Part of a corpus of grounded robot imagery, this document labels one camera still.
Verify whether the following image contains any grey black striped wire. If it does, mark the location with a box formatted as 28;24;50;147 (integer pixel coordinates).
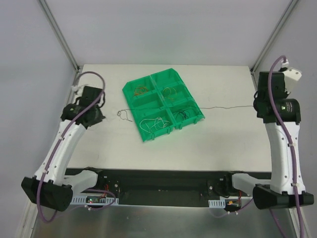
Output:
104;105;256;123

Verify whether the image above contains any white wire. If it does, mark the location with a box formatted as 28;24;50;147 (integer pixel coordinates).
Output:
138;117;170;134

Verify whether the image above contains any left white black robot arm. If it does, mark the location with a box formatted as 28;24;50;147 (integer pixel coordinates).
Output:
21;86;105;212

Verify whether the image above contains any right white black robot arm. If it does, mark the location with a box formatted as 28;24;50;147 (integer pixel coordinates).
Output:
223;68;315;210

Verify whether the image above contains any green plastic bin left column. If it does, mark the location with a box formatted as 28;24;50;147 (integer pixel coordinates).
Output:
122;75;174;142

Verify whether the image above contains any green plastic bin column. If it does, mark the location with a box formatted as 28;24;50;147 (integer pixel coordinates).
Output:
150;68;205;129
122;75;174;142

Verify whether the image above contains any green plastic bin right column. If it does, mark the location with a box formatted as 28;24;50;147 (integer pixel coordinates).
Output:
150;68;205;129

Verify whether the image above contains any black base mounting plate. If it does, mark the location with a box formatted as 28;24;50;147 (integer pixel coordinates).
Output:
66;168;256;206

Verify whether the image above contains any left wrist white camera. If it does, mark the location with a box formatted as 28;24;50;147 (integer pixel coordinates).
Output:
71;85;86;95

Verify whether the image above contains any wrist white camera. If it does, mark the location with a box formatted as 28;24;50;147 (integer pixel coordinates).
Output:
280;60;302;95
71;85;86;95

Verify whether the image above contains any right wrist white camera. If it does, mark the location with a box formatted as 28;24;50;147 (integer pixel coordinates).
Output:
280;60;302;95

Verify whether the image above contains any left white cable duct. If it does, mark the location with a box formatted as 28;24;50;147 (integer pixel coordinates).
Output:
70;195;119;206

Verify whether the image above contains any white cable duct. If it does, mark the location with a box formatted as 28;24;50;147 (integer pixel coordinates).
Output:
208;198;226;209
70;195;119;206

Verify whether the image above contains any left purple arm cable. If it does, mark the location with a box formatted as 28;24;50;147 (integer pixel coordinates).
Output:
37;71;117;223

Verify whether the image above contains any right white cable duct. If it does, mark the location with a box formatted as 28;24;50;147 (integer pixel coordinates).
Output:
208;198;226;209

